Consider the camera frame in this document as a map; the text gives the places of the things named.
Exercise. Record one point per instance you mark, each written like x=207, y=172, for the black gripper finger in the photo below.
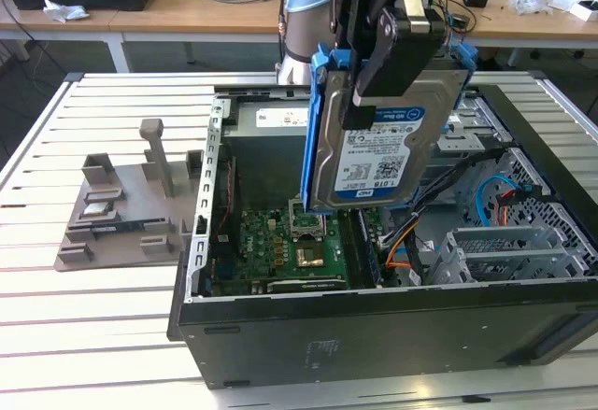
x=345, y=4
x=402, y=55

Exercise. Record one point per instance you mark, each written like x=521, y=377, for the hard disk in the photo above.
x=374, y=162

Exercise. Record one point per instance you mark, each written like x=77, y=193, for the metal disk bay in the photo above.
x=495, y=253

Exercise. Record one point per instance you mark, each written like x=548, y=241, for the black power adapter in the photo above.
x=460, y=22

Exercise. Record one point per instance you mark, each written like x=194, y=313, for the metal drive cage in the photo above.
x=467, y=144

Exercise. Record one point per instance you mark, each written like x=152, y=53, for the long wooden desk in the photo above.
x=187, y=18

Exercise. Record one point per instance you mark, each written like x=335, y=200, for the grey power supply unit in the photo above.
x=261, y=162

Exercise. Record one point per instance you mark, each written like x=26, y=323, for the white and black box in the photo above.
x=572, y=7

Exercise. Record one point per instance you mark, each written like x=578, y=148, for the metal locking lever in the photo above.
x=324, y=226

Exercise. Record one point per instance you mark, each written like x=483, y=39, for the RAM stick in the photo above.
x=117, y=228
x=369, y=251

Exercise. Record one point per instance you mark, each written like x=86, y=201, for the black RAM slot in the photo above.
x=350, y=251

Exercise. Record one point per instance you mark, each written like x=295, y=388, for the CPU socket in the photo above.
x=311, y=256

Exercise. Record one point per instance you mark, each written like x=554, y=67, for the green motherboard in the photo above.
x=261, y=242

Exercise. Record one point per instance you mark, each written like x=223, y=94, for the black graphics card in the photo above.
x=303, y=285

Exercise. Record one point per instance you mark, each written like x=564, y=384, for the crumpled white plastic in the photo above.
x=65, y=10

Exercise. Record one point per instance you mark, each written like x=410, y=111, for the black PC case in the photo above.
x=374, y=335

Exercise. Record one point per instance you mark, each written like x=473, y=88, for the grey parts rack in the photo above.
x=131, y=204

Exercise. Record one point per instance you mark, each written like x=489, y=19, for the short wooden desk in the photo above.
x=28, y=20

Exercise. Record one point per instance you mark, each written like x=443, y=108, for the silver CPU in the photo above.
x=97, y=209

